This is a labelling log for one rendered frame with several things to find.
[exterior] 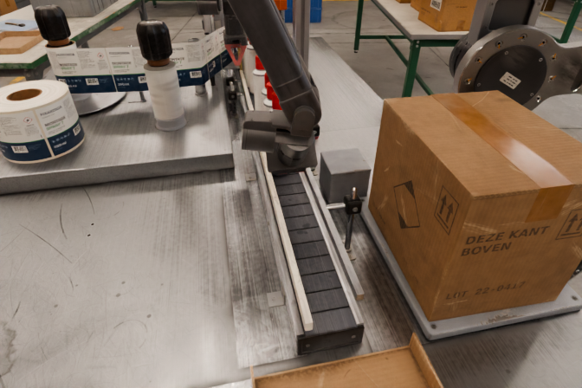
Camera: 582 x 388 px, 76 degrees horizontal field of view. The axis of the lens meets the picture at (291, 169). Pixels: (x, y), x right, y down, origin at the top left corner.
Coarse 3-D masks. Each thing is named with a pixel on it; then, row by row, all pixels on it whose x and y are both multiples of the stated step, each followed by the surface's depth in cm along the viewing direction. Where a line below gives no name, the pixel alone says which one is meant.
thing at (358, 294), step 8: (312, 176) 77; (312, 184) 75; (320, 200) 71; (320, 208) 69; (328, 216) 67; (328, 224) 66; (328, 232) 66; (336, 232) 64; (336, 240) 62; (336, 248) 62; (344, 248) 61; (344, 256) 60; (344, 264) 58; (352, 272) 57; (352, 280) 56; (352, 288) 55; (360, 288) 55; (360, 296) 54
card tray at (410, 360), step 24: (336, 360) 59; (360, 360) 59; (384, 360) 59; (408, 360) 59; (264, 384) 56; (288, 384) 56; (312, 384) 56; (336, 384) 56; (360, 384) 56; (384, 384) 56; (408, 384) 56; (432, 384) 54
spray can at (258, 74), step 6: (258, 60) 102; (258, 66) 103; (258, 72) 103; (264, 72) 103; (258, 78) 104; (258, 84) 105; (264, 84) 105; (258, 90) 106; (258, 96) 107; (258, 102) 108; (258, 108) 109
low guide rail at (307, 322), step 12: (240, 72) 140; (252, 108) 114; (264, 156) 92; (264, 168) 89; (276, 192) 81; (276, 204) 77; (276, 216) 75; (288, 240) 69; (288, 252) 67; (288, 264) 66; (300, 276) 62; (300, 288) 60; (300, 300) 58; (312, 324) 56
